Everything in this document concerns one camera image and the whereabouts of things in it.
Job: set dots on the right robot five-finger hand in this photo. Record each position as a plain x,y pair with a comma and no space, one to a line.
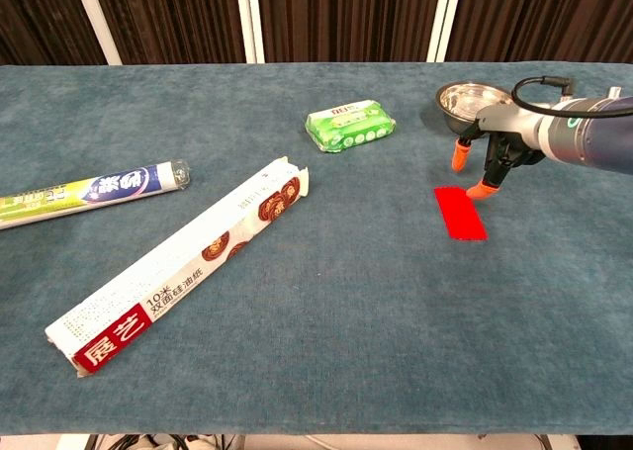
509,123

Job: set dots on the small red object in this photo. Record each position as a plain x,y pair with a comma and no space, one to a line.
460,217

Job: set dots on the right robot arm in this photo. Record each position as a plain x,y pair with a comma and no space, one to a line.
593,133

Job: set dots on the small stainless steel bowl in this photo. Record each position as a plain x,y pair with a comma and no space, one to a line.
460,104

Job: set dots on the dark slatted screen panel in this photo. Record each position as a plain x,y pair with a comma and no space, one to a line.
39,15
168,15
544,15
346,15

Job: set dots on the green wrapped soap pack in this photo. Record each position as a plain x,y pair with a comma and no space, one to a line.
346,126

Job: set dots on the blue fabric table cover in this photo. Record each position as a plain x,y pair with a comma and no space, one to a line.
346,296

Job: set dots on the long white baking paper box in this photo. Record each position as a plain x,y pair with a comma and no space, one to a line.
173,267

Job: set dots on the white screen frame post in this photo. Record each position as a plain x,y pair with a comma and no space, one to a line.
249,20
96,20
445,20

